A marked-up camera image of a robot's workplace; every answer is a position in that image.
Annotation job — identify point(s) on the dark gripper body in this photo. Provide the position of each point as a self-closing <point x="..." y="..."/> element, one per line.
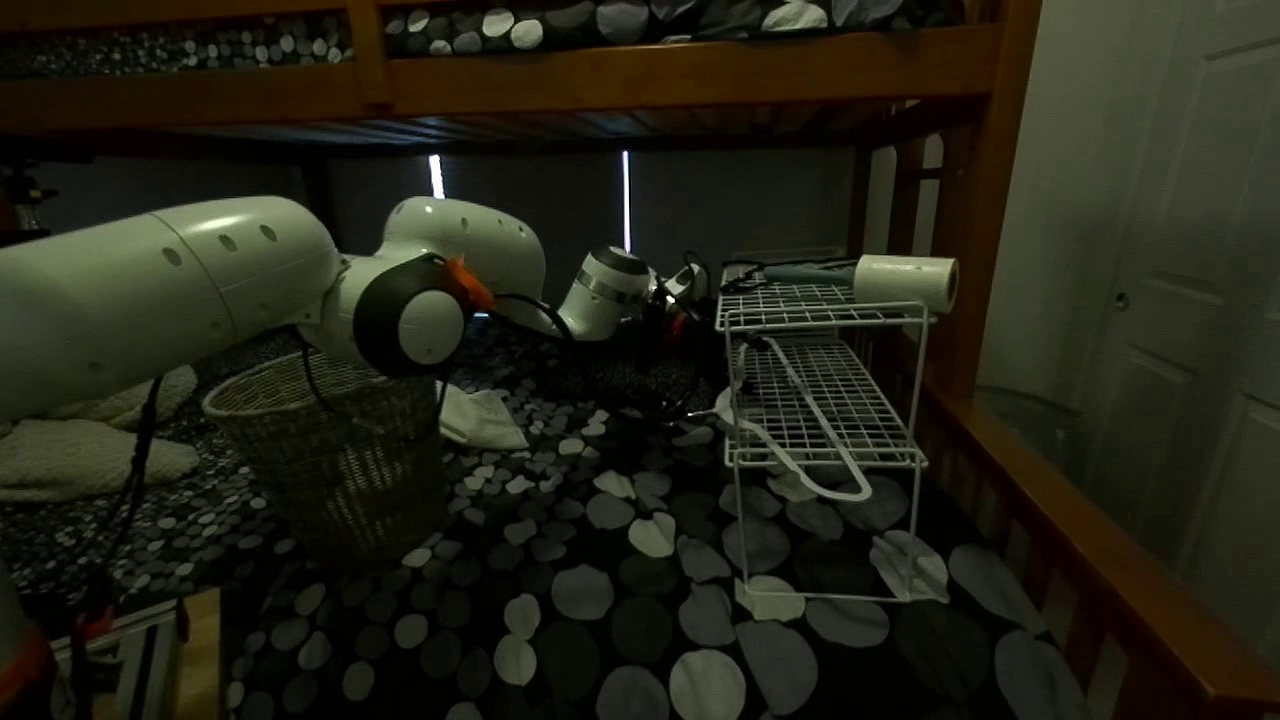
<point x="679" y="290"/>

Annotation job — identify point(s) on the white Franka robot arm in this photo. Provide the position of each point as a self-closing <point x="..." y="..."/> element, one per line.
<point x="162" y="286"/>

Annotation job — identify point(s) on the woven wicker basket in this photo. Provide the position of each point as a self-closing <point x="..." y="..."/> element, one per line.
<point x="333" y="465"/>

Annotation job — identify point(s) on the white paper towel roll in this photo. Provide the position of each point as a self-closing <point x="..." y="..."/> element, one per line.
<point x="904" y="282"/>

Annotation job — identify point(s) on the small white cloth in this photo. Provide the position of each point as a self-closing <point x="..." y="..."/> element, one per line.
<point x="480" y="421"/>

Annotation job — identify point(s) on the spotted duvet on bunk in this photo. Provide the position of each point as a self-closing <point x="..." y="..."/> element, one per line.
<point x="535" y="27"/>

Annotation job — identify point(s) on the black duvet with grey spots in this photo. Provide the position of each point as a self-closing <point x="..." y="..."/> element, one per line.
<point x="603" y="586"/>

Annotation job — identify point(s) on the translucent round bin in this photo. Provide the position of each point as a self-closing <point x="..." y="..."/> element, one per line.
<point x="1033" y="421"/>

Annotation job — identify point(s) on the white panelled door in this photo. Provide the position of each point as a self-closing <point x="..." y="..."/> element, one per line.
<point x="1200" y="266"/>

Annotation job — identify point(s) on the large white pillow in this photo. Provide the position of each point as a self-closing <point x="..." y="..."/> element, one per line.
<point x="80" y="462"/>

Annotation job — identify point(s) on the wooden bunk bed frame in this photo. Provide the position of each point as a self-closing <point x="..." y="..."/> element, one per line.
<point x="667" y="72"/>

